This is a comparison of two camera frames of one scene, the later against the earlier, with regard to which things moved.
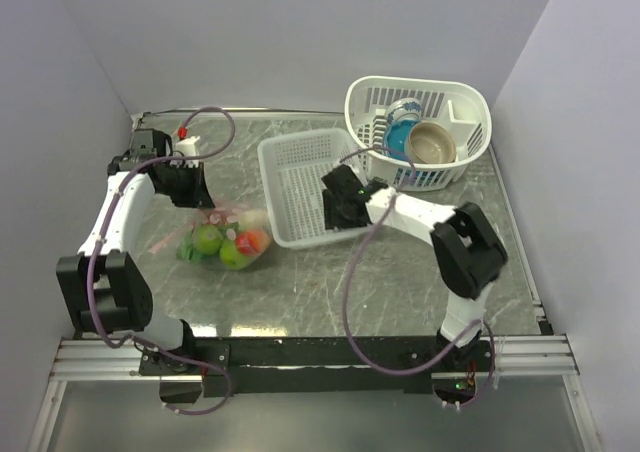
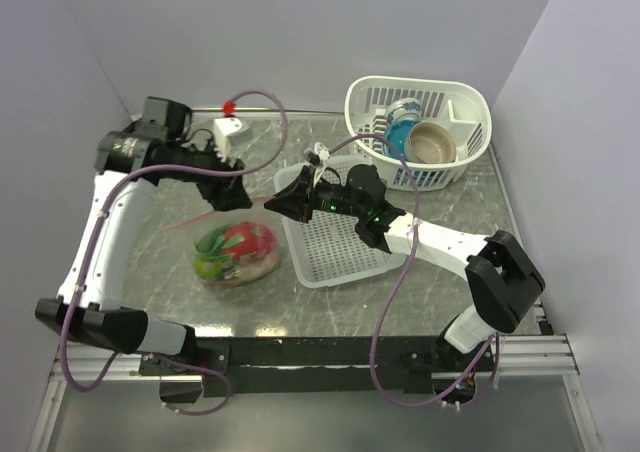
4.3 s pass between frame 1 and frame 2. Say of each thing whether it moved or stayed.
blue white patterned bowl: stayed
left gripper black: moved
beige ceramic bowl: stayed
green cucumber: moved
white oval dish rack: stayed
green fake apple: moved
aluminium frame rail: stayed
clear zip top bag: moved
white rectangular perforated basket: moved
